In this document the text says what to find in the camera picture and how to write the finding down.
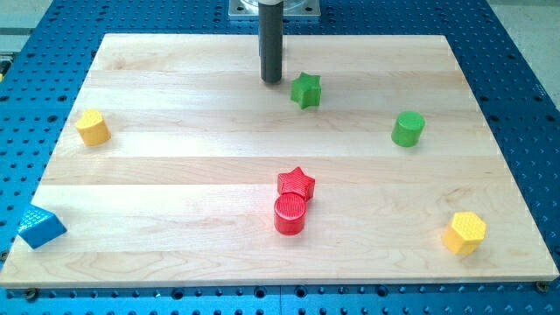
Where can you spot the green star block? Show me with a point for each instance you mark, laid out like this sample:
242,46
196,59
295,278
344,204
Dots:
306,90

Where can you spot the red star block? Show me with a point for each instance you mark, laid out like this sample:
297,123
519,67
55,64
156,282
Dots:
297,182

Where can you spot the blue cube block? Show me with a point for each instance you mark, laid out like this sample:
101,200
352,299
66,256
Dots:
39,226

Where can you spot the red cylinder block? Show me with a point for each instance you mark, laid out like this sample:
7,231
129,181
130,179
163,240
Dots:
289,214

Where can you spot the light wooden board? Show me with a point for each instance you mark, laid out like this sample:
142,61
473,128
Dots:
183,192

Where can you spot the green cylinder block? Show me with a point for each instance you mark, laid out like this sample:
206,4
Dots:
408,128

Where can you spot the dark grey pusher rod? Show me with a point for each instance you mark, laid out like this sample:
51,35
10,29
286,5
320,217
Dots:
271,13

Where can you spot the yellow heart block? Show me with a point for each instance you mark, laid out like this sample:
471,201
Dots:
92,128

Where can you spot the yellow hexagon block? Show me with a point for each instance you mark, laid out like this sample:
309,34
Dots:
464,233

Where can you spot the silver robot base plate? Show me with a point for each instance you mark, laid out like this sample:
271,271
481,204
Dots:
302,10

